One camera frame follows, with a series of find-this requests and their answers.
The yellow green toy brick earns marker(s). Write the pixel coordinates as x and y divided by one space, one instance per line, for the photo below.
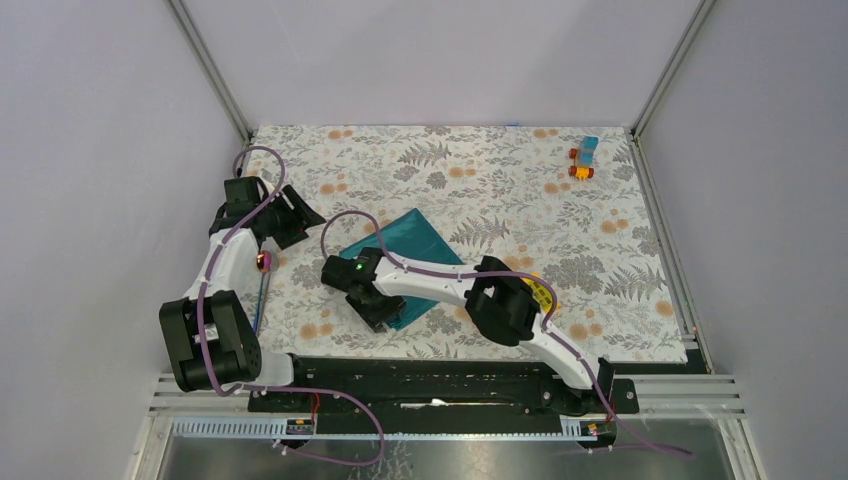
542 296

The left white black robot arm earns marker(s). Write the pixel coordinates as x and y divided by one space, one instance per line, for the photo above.
208 328

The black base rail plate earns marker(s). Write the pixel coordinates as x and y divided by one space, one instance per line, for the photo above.
432 397

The blue handled utensil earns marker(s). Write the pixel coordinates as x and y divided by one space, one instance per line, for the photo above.
261 297

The blue orange toy car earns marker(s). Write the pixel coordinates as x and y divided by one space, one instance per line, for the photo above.
582 157

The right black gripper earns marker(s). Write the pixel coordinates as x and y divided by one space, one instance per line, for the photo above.
375 319

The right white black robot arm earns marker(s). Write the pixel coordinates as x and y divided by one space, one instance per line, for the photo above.
499 301

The teal cloth napkin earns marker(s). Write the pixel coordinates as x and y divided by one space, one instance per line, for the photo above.
409 242

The floral patterned table mat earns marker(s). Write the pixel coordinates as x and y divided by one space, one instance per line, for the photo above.
499 191

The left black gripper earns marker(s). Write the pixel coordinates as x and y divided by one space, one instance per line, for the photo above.
299 217

